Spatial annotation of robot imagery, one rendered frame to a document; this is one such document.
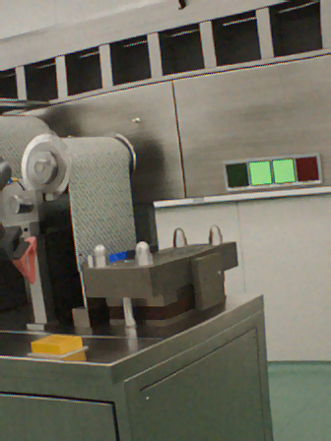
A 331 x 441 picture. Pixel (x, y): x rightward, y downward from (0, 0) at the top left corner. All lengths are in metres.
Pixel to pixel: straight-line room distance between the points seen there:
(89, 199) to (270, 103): 0.47
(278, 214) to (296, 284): 0.43
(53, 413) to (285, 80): 0.90
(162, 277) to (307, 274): 2.76
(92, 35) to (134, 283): 0.77
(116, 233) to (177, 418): 0.50
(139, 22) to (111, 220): 0.53
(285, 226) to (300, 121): 2.56
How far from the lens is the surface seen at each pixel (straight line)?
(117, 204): 1.69
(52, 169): 1.54
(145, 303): 1.49
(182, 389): 1.41
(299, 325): 4.24
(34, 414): 1.37
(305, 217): 4.12
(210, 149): 1.73
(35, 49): 2.06
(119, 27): 1.89
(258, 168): 1.68
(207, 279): 1.56
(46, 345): 1.30
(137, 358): 1.26
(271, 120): 1.67
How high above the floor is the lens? 1.18
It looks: 3 degrees down
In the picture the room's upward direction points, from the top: 6 degrees counter-clockwise
